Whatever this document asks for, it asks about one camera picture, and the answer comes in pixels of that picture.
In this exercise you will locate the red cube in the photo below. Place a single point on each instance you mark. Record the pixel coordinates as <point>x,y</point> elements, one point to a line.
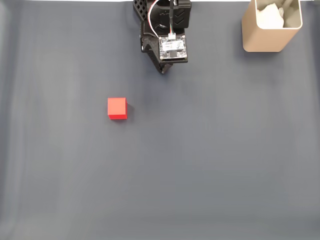
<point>117,107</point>

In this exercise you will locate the beige rounded box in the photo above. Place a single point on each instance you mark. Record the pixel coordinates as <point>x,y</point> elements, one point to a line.
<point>265,38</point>

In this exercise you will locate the white crumpled tissue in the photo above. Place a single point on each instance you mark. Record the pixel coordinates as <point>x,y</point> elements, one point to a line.
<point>270,16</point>

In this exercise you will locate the dark grey table mat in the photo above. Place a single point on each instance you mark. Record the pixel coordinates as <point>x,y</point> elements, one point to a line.
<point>175,162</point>

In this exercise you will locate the camera circuit board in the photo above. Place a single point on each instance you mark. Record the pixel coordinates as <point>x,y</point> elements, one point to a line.
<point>173,47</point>

